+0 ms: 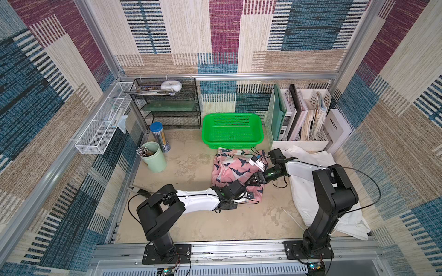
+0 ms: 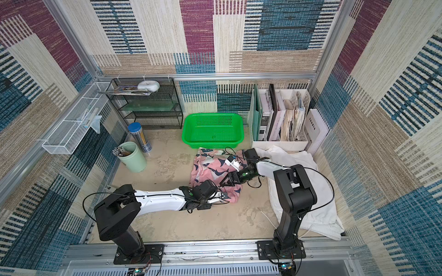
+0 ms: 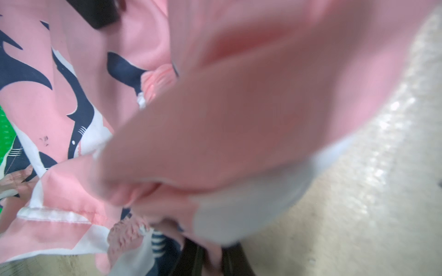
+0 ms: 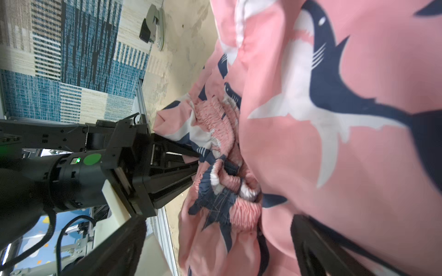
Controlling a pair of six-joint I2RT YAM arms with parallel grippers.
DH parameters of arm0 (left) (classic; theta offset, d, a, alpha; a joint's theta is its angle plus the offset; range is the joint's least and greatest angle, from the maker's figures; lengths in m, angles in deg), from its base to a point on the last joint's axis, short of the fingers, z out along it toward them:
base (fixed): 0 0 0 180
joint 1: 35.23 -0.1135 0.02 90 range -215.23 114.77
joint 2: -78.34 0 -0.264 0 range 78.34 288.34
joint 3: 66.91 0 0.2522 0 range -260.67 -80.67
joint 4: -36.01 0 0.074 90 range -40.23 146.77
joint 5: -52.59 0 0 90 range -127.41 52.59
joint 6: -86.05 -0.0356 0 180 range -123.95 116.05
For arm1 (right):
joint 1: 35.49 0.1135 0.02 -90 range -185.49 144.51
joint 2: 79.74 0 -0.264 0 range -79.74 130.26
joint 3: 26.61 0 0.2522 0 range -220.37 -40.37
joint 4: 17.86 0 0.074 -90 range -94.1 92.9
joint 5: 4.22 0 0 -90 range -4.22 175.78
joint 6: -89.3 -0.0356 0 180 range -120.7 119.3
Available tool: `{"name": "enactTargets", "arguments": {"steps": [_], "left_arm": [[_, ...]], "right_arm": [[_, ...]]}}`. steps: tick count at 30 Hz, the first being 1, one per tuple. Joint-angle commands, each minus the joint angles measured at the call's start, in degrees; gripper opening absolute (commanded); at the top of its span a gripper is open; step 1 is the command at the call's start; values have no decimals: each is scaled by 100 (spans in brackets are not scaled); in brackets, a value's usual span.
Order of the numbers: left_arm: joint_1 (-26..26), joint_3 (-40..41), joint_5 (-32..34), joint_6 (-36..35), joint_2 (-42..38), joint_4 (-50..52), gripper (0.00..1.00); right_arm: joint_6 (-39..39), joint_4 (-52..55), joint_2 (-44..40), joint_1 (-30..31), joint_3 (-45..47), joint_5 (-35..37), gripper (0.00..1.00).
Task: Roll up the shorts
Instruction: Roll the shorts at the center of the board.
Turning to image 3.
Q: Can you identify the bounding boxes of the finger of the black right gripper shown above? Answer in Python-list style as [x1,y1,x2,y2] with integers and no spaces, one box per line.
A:
[66,0,126,29]

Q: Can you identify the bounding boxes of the pink shark print shorts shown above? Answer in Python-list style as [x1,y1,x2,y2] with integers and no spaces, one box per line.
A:
[1,1,437,276]

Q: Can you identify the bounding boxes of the green plastic basket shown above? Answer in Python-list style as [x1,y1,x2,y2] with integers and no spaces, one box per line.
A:
[0,108,16,163]

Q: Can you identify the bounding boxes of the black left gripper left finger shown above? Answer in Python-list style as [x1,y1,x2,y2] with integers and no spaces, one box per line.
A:
[169,239,206,276]

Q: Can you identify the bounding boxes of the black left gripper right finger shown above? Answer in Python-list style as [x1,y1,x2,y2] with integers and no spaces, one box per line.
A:
[222,243,256,276]

